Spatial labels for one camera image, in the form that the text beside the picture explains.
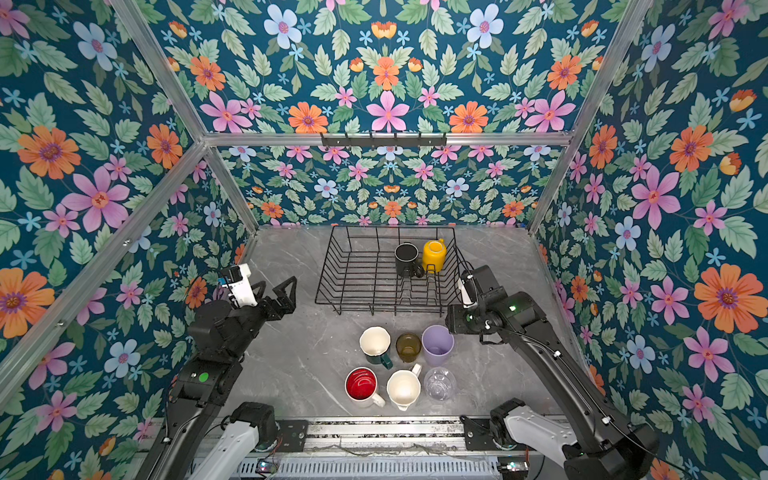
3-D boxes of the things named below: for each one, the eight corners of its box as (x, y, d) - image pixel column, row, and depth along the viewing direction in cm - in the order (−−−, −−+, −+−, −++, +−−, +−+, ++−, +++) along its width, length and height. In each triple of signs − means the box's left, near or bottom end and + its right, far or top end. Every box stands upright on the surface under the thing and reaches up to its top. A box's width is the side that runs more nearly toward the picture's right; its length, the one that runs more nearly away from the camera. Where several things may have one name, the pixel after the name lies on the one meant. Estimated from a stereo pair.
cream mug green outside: (362, 375, 85) (357, 361, 76) (365, 342, 91) (360, 326, 83) (392, 375, 85) (390, 361, 76) (393, 342, 91) (391, 326, 83)
